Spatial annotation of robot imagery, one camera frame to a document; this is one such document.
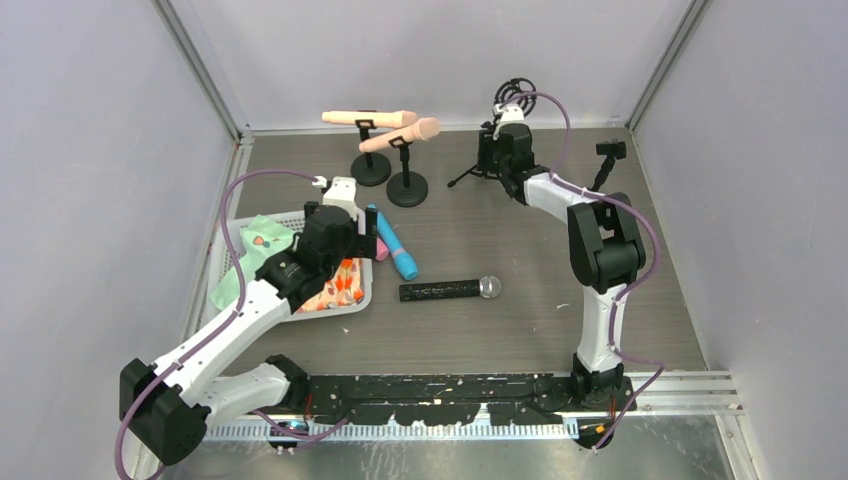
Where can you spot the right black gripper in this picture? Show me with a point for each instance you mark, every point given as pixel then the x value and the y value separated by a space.
pixel 489 153

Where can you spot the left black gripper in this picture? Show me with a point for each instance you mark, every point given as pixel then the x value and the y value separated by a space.
pixel 361 237

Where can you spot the black tripod shock mount stand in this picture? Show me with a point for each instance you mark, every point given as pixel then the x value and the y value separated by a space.
pixel 520 90

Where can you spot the black round base clip stand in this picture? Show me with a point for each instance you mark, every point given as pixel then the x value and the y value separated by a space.
pixel 369 169

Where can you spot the beige microphone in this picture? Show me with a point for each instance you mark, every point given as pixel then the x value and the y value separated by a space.
pixel 421 130
pixel 387 120

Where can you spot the black glitter microphone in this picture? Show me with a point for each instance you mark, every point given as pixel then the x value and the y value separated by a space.
pixel 486 287

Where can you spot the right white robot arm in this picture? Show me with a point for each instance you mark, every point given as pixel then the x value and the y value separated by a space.
pixel 605 247

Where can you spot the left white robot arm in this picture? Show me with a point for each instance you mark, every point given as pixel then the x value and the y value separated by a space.
pixel 170 404

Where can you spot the pink toy microphone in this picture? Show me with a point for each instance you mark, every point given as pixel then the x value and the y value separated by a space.
pixel 382 251

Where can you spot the orange patterned cloth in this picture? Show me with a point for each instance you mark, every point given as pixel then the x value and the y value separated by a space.
pixel 345 289

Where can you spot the green patterned cloth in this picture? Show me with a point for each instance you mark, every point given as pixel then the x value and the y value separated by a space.
pixel 261 238

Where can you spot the blue toy microphone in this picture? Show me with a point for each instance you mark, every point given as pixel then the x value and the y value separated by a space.
pixel 403 261

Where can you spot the white plastic basket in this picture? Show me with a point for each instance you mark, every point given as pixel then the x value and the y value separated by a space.
pixel 220 262

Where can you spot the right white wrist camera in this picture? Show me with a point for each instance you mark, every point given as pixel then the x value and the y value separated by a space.
pixel 506 114

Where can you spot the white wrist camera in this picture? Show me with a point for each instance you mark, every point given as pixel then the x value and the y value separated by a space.
pixel 506 114
pixel 339 192

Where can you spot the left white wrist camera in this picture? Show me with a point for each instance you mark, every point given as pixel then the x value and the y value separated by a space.
pixel 339 192

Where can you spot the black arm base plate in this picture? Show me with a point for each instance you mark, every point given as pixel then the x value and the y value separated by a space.
pixel 442 400

